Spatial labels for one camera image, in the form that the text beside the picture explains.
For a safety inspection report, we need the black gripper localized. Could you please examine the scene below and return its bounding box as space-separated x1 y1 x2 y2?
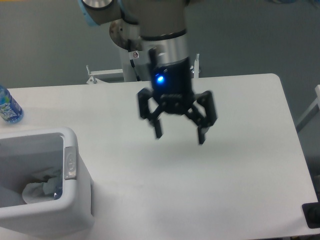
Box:
137 47 218 145

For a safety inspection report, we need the clear plastic bottle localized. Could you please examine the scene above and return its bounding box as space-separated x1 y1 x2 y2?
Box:
53 187 63 200

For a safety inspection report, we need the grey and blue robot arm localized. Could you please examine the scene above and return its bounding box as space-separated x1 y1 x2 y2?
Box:
78 0 218 144

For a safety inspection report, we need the white plastic trash can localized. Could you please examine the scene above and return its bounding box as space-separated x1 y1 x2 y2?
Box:
0 127 95 239

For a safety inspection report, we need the white tissue trash in bin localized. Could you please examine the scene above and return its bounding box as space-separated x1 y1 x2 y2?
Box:
22 167 63 204

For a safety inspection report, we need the blue labelled water bottle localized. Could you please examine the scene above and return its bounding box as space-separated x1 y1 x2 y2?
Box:
0 85 24 124

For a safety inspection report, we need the black device at table edge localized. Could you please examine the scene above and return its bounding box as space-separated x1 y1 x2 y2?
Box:
302 202 320 229

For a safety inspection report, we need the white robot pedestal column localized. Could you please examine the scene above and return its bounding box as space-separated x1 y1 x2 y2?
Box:
109 19 153 83

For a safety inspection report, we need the black cable on pedestal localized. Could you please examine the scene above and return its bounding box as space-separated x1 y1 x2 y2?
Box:
127 38 141 82

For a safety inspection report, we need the white metal base bracket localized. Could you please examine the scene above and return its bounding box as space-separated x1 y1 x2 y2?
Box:
86 53 201 85

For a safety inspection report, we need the white frame at right edge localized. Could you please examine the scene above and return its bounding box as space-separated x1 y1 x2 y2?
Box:
295 84 320 133

